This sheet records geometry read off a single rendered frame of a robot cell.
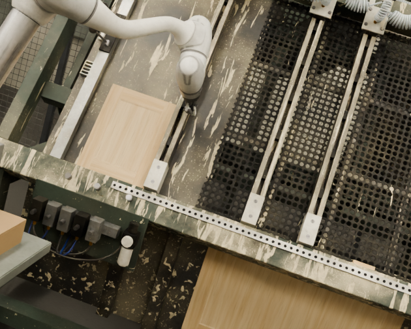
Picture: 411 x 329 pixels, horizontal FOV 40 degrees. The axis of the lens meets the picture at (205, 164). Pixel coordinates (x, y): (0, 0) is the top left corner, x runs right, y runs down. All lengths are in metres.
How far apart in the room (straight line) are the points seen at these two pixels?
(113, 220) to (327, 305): 1.01
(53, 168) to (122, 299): 0.74
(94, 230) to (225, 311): 0.75
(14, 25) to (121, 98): 0.75
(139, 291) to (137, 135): 0.75
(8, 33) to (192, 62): 0.62
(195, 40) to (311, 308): 1.28
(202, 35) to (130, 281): 1.22
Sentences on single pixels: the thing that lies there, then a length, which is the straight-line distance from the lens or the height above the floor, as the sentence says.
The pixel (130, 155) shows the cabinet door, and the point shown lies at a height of 0.99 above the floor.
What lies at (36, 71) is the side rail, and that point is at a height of 1.19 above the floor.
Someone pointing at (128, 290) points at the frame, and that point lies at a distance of 2.75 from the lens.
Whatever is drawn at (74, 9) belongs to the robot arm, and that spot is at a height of 1.53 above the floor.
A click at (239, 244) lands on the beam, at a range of 2.29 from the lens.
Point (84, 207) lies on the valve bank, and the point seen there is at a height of 0.76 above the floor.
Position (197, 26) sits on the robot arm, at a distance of 2.14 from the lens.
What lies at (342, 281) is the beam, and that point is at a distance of 2.33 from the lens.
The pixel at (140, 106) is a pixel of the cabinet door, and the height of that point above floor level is 1.19.
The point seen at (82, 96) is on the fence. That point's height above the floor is 1.15.
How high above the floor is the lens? 1.61
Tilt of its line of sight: 13 degrees down
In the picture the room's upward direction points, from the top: 18 degrees clockwise
